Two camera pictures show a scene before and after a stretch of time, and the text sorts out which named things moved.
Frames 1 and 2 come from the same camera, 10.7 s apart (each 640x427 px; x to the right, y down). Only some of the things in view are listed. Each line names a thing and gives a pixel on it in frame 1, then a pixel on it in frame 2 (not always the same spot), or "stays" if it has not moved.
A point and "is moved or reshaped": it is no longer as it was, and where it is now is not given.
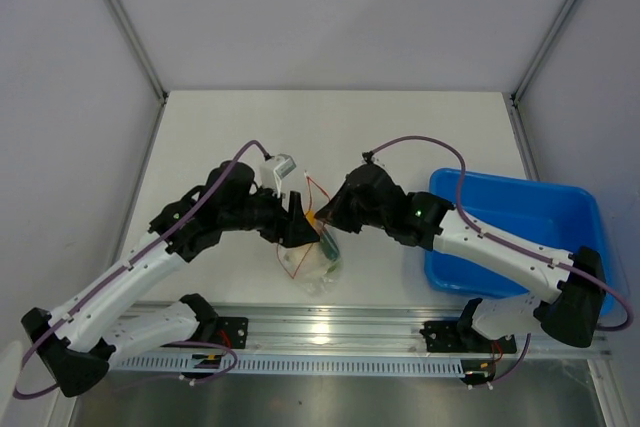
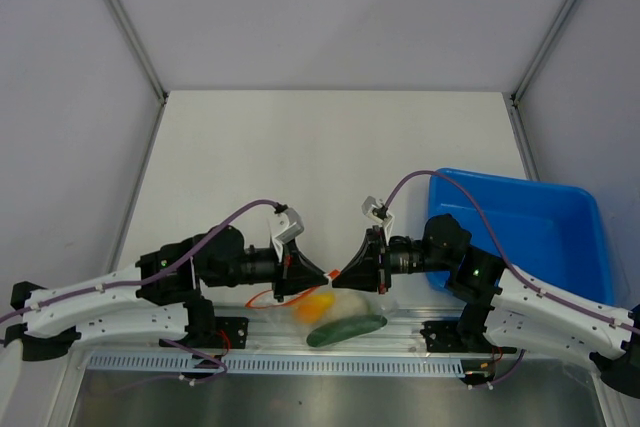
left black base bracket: x=232 y=331 stays
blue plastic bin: x=543 y=214 stays
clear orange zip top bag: x=313 y=265 to x=326 y=317
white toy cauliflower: x=307 y=264 is moved or reshaped
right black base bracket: x=456 y=335 stays
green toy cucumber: x=329 y=245 to x=345 y=328
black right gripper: x=334 y=213 to x=364 y=271
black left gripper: x=287 y=228 to x=295 y=273
